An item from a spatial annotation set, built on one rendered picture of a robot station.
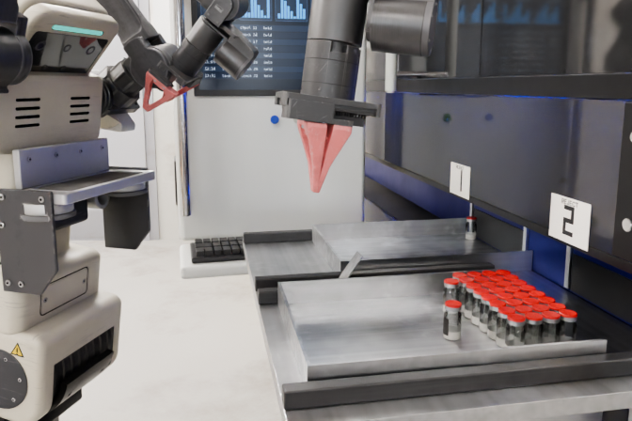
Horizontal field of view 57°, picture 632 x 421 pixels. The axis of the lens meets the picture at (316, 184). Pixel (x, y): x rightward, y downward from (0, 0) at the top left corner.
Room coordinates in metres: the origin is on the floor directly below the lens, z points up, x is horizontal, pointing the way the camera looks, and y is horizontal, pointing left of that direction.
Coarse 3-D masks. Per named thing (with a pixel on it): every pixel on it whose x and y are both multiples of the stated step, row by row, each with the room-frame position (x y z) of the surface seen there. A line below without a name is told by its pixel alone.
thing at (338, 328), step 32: (288, 288) 0.81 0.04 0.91; (320, 288) 0.81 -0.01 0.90; (352, 288) 0.82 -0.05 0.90; (384, 288) 0.83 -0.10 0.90; (416, 288) 0.84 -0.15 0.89; (288, 320) 0.70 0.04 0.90; (320, 320) 0.74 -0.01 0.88; (352, 320) 0.74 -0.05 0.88; (384, 320) 0.74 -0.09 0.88; (416, 320) 0.74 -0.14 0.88; (320, 352) 0.65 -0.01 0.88; (352, 352) 0.65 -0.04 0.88; (384, 352) 0.65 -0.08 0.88; (416, 352) 0.65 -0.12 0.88; (448, 352) 0.58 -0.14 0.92; (480, 352) 0.58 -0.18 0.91; (512, 352) 0.59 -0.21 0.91; (544, 352) 0.60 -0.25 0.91; (576, 352) 0.61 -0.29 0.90
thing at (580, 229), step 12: (552, 204) 0.79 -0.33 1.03; (564, 204) 0.76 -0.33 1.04; (576, 204) 0.73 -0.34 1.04; (588, 204) 0.71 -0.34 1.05; (552, 216) 0.78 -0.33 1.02; (564, 216) 0.76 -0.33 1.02; (576, 216) 0.73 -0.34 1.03; (588, 216) 0.71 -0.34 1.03; (552, 228) 0.78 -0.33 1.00; (576, 228) 0.73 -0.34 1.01; (588, 228) 0.71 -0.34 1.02; (564, 240) 0.75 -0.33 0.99; (576, 240) 0.73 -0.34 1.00; (588, 240) 0.71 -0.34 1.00
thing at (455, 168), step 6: (450, 168) 1.12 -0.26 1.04; (456, 168) 1.10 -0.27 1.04; (462, 168) 1.07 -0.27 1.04; (468, 168) 1.05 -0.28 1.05; (450, 174) 1.12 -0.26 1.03; (456, 174) 1.10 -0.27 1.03; (462, 174) 1.07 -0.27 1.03; (468, 174) 1.04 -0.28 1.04; (450, 180) 1.12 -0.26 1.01; (456, 180) 1.09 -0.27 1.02; (462, 180) 1.07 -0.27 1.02; (468, 180) 1.04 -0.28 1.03; (450, 186) 1.12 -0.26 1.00; (456, 186) 1.09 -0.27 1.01; (462, 186) 1.07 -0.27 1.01; (468, 186) 1.04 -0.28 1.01; (450, 192) 1.12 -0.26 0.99; (456, 192) 1.09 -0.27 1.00; (462, 192) 1.07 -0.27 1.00; (468, 192) 1.04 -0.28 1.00; (468, 198) 1.04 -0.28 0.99
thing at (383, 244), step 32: (320, 224) 1.16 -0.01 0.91; (352, 224) 1.17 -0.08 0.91; (384, 224) 1.19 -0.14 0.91; (416, 224) 1.20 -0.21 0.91; (448, 224) 1.21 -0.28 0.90; (352, 256) 1.05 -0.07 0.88; (384, 256) 1.05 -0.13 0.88; (416, 256) 1.05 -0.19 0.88; (448, 256) 0.94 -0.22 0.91; (480, 256) 0.95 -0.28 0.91; (512, 256) 0.96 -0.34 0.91
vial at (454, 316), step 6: (444, 312) 0.69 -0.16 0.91; (450, 312) 0.68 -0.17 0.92; (456, 312) 0.68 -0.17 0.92; (450, 318) 0.68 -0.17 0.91; (456, 318) 0.68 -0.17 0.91; (450, 324) 0.68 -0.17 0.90; (456, 324) 0.68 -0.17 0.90; (450, 330) 0.68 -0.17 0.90; (456, 330) 0.68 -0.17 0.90; (444, 336) 0.69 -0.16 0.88; (450, 336) 0.68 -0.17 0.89; (456, 336) 0.68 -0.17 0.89
